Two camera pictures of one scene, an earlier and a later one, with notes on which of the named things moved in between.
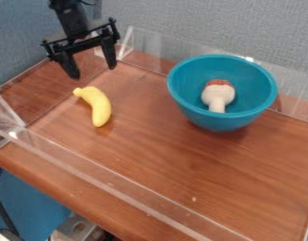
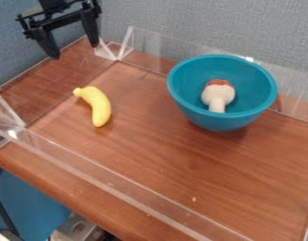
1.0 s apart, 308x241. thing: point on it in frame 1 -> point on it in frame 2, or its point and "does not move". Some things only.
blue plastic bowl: [254, 82] does not move
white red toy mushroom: [217, 94] does not move
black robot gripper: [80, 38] -> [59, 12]
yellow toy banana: [99, 104] does not move
